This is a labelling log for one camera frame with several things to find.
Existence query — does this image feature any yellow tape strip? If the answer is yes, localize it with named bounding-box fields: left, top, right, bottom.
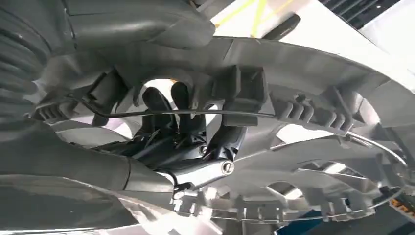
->
left=215, top=0, right=257, bottom=28
left=250, top=0, right=268, bottom=38

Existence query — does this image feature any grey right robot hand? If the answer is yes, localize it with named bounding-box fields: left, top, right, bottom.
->
left=0, top=0, right=248, bottom=233

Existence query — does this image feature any orange object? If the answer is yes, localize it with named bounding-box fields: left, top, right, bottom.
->
left=390, top=198, right=415, bottom=218

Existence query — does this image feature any black bar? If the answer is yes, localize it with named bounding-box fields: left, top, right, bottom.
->
left=262, top=13, right=302, bottom=42

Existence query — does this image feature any ribbed grey right arm sleeve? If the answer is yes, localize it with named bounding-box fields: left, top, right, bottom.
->
left=0, top=5, right=76, bottom=118

